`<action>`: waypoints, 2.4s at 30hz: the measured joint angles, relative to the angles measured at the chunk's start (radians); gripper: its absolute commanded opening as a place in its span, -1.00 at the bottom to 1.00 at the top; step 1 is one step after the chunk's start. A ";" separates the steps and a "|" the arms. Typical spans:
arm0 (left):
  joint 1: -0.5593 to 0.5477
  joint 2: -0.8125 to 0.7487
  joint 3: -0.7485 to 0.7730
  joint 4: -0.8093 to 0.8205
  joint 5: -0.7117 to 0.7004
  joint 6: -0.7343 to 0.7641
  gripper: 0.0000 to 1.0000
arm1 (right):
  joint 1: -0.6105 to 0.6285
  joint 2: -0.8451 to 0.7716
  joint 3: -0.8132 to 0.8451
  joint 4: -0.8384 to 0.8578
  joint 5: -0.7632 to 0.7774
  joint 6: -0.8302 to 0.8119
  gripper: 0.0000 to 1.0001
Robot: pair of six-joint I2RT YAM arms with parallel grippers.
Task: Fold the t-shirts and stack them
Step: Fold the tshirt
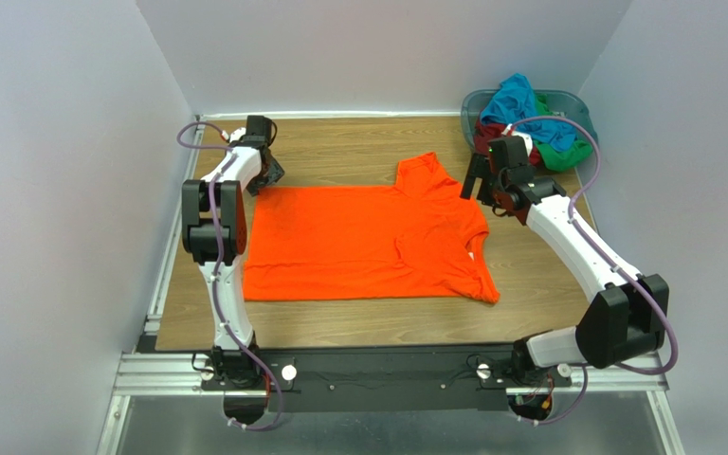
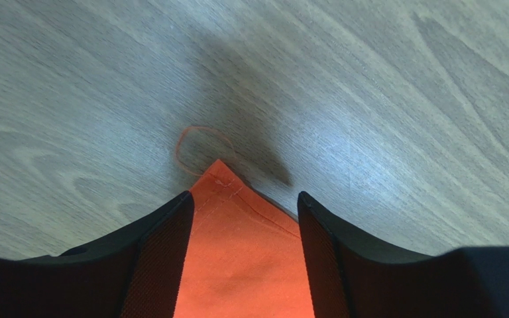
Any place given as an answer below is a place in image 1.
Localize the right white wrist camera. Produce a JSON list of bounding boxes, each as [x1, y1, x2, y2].
[[502, 124, 535, 155]]

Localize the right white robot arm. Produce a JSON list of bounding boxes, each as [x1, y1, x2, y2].
[[461, 136, 672, 380]]

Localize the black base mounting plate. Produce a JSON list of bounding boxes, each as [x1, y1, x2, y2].
[[142, 343, 581, 420]]

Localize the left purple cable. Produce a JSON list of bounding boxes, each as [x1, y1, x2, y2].
[[176, 120, 286, 433]]

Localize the orange t shirt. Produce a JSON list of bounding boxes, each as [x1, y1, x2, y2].
[[243, 152, 500, 304]]

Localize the translucent blue plastic basket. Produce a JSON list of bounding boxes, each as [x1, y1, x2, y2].
[[460, 88, 599, 172]]

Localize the dark red t shirt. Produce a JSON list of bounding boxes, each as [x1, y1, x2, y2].
[[473, 120, 543, 167]]

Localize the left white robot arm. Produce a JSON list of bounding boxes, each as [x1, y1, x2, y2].
[[180, 115, 284, 389]]

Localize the blue t shirt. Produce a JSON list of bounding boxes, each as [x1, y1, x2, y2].
[[480, 73, 577, 153]]

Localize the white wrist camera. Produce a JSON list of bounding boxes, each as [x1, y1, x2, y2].
[[220, 127, 246, 144], [502, 124, 535, 155]]

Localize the green t shirt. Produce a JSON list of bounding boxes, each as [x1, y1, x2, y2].
[[526, 120, 593, 173]]

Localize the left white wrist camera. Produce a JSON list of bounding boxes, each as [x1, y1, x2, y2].
[[220, 127, 246, 144]]

